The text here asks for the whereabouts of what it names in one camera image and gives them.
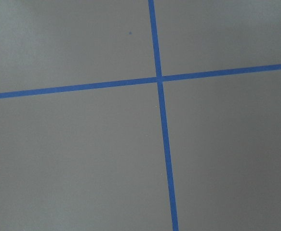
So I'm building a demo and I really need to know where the blue tape strip lengthwise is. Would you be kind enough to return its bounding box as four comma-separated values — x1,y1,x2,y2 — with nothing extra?
148,0,179,231

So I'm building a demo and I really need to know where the blue tape strip crosswise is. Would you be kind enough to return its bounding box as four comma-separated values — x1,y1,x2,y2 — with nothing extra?
0,64,281,99

